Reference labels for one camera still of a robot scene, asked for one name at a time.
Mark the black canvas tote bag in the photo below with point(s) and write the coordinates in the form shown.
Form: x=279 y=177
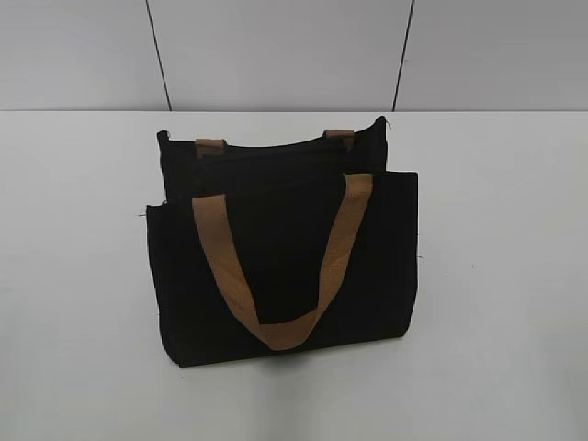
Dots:
x=379 y=291

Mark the tan front bag handle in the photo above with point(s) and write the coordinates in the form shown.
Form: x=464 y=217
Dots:
x=279 y=255

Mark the tan bag handle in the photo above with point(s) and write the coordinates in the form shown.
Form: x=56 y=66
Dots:
x=330 y=139
x=279 y=255

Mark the tan rear bag handle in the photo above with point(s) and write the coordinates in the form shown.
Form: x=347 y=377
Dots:
x=330 y=139

